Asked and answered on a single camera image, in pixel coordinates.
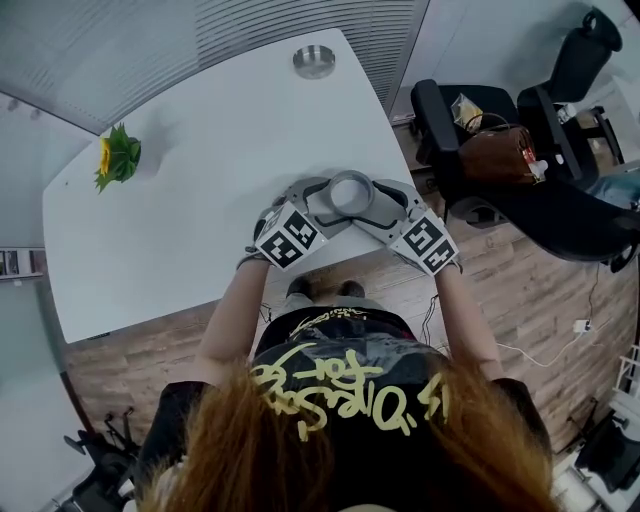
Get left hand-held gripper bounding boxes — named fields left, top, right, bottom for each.
left=254, top=176, right=357, bottom=272

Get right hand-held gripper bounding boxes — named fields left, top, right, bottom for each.
left=355, top=179, right=460, bottom=277

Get grey roll of tape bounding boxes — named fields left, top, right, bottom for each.
left=327, top=169, right=376, bottom=217

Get person's left forearm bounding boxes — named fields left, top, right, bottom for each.
left=192, top=258, right=274, bottom=389

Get person's right forearm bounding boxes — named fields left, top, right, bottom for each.
left=432, top=264, right=506, bottom=382

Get person's khaki trousers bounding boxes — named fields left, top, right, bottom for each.
left=283, top=292, right=387, bottom=315

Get brown bag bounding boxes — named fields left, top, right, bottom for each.
left=457, top=124, right=539, bottom=188

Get clear plastic bag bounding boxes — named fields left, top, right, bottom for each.
left=449, top=93, right=485, bottom=133

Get round metal ashtray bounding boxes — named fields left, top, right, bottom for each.
left=292, top=44, right=336, bottom=81

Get person's black printed shirt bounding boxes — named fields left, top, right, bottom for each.
left=134, top=307, right=556, bottom=512

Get artificial sunflower plant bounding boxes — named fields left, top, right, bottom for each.
left=93, top=122, right=143, bottom=195

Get grey window blinds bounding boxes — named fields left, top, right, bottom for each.
left=0, top=0, right=431, bottom=136

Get black office chair with headrest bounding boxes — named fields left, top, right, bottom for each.
left=410, top=4, right=627, bottom=201

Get black equipment stand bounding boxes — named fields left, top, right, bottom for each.
left=569, top=397, right=640, bottom=495

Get black chair base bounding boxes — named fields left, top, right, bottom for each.
left=62, top=405, right=147, bottom=512

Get white cable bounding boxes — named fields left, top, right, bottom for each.
left=492, top=319, right=597, bottom=369

